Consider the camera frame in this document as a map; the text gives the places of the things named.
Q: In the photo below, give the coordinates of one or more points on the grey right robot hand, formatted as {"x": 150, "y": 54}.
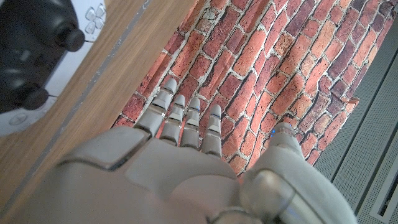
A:
{"x": 155, "y": 186}

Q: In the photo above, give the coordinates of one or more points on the white black game controller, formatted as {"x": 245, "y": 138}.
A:
{"x": 31, "y": 37}

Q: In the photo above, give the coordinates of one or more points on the red brick print backdrop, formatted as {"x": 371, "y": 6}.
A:
{"x": 264, "y": 62}

